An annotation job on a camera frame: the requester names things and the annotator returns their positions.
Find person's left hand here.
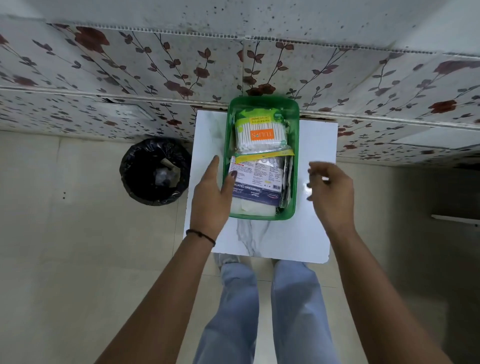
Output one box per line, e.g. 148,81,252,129
190,155,238,241

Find person's right hand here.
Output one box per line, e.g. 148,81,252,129
307,161,356,235

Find person's left forearm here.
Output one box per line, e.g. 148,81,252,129
94,228,223,364

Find person's right forearm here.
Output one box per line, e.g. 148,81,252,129
329,224,455,364

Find white blue dressing packet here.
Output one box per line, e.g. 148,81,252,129
228,155,286,208

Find silver foil sachet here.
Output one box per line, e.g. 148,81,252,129
279,155,295,209

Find white gauze pack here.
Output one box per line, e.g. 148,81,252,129
230,196,279,218

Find cotton swab packet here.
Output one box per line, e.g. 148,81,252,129
234,108,292,157

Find black thread wristband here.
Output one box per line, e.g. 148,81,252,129
185,229,217,247

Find crumpled trash wrapper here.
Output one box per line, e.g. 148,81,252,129
154,157,181,187

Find green plastic tray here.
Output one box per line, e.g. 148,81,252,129
222,95,300,221

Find black lined trash bin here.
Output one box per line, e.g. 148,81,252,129
119,137,192,206

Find person's light blue jeans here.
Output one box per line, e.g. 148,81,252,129
193,258,341,364

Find white bar fixture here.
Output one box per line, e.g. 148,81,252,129
431,214,480,226

